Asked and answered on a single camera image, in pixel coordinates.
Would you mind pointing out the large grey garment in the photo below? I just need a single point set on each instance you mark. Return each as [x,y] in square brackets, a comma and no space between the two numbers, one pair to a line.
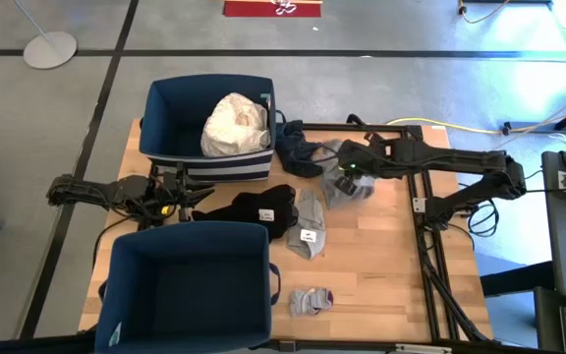
[334,194]

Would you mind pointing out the navy white striped fabric bin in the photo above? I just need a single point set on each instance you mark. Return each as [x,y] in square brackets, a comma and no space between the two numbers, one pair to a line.
[180,118]
[185,290]

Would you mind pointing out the navy blue garment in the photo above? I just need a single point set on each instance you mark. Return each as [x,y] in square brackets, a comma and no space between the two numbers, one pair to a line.
[293,152]

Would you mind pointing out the white round floor stand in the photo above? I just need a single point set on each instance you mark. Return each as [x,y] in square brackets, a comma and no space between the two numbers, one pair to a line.
[49,49]

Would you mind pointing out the black aluminium table frame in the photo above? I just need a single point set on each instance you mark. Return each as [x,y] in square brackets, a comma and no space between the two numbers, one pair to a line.
[361,127]

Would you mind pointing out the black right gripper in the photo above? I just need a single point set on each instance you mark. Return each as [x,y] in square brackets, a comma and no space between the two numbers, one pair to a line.
[359,157]

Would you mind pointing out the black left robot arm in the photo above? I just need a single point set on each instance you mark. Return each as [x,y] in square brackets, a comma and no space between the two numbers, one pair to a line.
[96,192]

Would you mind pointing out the black garment with white label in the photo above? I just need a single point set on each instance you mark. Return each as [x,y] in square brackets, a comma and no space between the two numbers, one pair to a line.
[248,209]

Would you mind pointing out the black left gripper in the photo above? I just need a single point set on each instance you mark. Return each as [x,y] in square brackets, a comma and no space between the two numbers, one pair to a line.
[167,194]

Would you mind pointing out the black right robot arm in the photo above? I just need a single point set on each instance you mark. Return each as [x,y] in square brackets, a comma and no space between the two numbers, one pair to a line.
[460,164]

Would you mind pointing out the light grey garment with label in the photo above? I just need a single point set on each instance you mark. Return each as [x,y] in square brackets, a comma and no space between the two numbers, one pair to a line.
[307,221]

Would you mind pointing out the grey purple sock pair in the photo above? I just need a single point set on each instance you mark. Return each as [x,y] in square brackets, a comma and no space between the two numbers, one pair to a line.
[307,301]

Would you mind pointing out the large white lace garment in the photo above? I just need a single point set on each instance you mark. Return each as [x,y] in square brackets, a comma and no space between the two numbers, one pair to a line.
[234,128]

